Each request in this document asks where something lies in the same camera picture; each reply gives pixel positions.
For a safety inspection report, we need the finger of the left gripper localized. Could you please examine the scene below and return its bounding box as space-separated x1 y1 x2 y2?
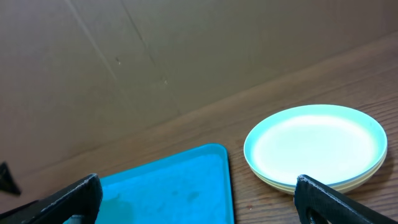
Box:
0 162 21 195

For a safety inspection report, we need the yellow-green plate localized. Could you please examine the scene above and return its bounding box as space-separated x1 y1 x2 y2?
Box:
245 149 388 191
248 157 387 196

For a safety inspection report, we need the blue plastic tray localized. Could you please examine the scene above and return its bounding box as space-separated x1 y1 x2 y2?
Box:
96 143 234 224

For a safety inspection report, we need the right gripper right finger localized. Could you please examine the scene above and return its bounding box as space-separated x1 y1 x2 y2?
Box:
294 175 397 224

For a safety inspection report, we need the cardboard box wall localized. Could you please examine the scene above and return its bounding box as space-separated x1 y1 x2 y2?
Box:
1 0 397 176

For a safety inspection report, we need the light blue plate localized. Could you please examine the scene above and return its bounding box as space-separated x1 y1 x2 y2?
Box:
243 105 387 186

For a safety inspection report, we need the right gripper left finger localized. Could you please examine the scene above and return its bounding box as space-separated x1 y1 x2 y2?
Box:
1 174 103 224

